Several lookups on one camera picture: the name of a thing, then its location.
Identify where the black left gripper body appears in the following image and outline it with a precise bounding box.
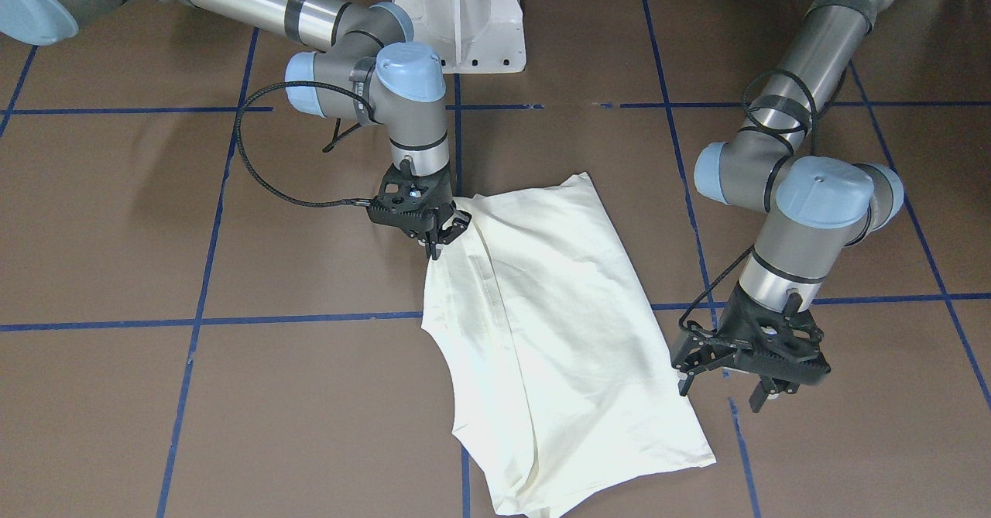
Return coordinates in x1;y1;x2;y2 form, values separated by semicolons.
672;285;832;385

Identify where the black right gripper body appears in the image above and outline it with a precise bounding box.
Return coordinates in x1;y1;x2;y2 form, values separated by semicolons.
367;164;457;242

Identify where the cream long sleeve cat shirt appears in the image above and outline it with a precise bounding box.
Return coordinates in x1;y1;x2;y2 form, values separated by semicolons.
422;173;716;517

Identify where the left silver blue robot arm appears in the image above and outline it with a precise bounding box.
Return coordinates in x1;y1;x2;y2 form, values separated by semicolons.
672;0;912;412

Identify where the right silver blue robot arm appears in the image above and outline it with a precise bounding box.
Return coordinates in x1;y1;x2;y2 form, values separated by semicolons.
2;0;471;259

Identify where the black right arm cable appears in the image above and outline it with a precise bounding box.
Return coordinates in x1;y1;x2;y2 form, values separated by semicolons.
235;81;372;210

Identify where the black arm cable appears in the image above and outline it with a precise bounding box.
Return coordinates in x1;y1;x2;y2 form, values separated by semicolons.
678;67;821;333
235;81;372;210

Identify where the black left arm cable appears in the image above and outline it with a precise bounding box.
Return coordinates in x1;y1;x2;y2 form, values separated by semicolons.
678;67;821;333

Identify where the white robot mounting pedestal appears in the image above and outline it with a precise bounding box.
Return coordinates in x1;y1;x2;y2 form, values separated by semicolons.
393;0;527;74

